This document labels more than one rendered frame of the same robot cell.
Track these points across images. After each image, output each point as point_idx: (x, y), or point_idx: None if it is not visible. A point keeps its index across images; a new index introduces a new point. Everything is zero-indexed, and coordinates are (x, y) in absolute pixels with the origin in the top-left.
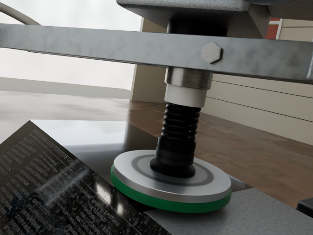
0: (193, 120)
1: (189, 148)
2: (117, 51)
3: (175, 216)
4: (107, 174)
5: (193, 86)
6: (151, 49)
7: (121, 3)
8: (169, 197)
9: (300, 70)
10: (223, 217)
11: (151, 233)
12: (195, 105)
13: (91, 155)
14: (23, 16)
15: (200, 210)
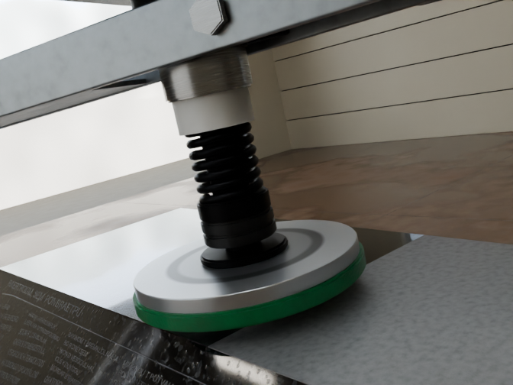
0: (243, 151)
1: (255, 204)
2: (59, 81)
3: (266, 334)
4: None
5: (211, 88)
6: (111, 53)
7: None
8: (236, 303)
9: None
10: (359, 305)
11: (225, 380)
12: (233, 122)
13: (111, 287)
14: None
15: (303, 306)
